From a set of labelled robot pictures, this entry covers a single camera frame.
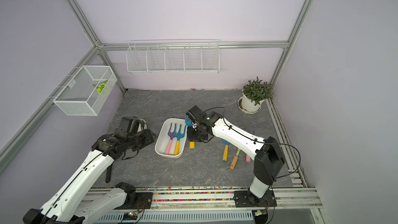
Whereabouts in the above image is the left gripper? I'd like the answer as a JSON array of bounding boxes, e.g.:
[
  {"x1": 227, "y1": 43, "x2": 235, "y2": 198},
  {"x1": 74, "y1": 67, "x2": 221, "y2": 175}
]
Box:
[{"x1": 127, "y1": 129, "x2": 158, "y2": 151}]

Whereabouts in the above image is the teal rake yellow handle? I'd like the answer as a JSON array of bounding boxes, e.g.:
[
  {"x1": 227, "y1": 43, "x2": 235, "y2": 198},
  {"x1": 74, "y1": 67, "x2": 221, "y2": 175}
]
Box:
[
  {"x1": 185, "y1": 115, "x2": 195, "y2": 150},
  {"x1": 222, "y1": 139, "x2": 229, "y2": 162},
  {"x1": 174, "y1": 124, "x2": 187, "y2": 156}
]

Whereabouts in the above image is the white storage box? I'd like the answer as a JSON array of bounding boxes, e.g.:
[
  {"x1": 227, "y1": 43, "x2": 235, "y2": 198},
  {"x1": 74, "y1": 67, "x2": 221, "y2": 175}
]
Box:
[{"x1": 155, "y1": 118, "x2": 187, "y2": 159}]

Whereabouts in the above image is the purple rake pink handle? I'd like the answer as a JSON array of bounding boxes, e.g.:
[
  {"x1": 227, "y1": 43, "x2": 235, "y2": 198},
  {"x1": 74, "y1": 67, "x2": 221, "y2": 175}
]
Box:
[{"x1": 165, "y1": 123, "x2": 175, "y2": 155}]

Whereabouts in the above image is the green rake wooden handle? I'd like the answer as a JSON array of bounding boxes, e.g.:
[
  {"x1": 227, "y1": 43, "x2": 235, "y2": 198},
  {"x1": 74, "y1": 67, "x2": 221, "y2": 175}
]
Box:
[{"x1": 230, "y1": 148, "x2": 241, "y2": 171}]

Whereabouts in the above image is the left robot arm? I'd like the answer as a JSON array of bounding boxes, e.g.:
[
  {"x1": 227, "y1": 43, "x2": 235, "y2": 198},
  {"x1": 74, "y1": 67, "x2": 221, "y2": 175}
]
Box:
[{"x1": 23, "y1": 117, "x2": 155, "y2": 224}]

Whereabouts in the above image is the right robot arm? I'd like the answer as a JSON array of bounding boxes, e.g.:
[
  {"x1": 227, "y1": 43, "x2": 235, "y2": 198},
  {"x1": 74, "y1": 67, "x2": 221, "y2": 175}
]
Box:
[{"x1": 186, "y1": 105, "x2": 285, "y2": 199}]

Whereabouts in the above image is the small succulent white pot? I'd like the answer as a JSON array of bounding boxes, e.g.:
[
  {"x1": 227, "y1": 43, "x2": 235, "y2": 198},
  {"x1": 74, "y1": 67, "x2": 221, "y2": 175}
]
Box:
[{"x1": 137, "y1": 118, "x2": 148, "y2": 132}]

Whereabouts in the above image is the green leaf toy in basket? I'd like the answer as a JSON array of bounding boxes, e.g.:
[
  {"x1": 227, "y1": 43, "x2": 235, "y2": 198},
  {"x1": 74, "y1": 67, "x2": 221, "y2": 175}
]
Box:
[{"x1": 93, "y1": 80, "x2": 109, "y2": 95}]

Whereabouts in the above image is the white mesh side basket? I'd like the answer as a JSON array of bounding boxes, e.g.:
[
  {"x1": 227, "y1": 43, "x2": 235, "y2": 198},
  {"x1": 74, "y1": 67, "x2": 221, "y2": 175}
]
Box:
[{"x1": 53, "y1": 65, "x2": 117, "y2": 116}]

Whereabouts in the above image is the large potted green plant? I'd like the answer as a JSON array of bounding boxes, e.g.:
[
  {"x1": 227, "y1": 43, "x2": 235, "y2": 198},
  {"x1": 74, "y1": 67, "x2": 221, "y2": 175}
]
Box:
[{"x1": 238, "y1": 77, "x2": 273, "y2": 114}]

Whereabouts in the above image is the purple trowel pink handle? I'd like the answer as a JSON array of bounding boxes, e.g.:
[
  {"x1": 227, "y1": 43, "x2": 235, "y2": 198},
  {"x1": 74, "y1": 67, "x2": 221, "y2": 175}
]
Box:
[{"x1": 246, "y1": 130, "x2": 256, "y2": 163}]

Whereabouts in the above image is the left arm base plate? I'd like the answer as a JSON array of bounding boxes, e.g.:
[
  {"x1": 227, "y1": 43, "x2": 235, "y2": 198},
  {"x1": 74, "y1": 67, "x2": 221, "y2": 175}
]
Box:
[{"x1": 123, "y1": 191, "x2": 153, "y2": 209}]

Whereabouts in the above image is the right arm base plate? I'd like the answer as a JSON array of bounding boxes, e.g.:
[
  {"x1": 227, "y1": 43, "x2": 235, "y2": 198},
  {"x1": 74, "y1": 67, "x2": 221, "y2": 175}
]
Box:
[{"x1": 233, "y1": 190, "x2": 277, "y2": 208}]

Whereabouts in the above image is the white wire wall shelf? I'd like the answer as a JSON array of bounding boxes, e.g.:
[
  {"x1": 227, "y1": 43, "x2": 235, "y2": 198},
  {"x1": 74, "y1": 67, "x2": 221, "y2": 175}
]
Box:
[{"x1": 126, "y1": 39, "x2": 220, "y2": 74}]

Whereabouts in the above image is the white vent rail front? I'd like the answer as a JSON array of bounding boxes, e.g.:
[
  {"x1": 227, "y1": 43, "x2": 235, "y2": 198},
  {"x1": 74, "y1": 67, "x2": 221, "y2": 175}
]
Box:
[{"x1": 96, "y1": 210, "x2": 254, "y2": 224}]

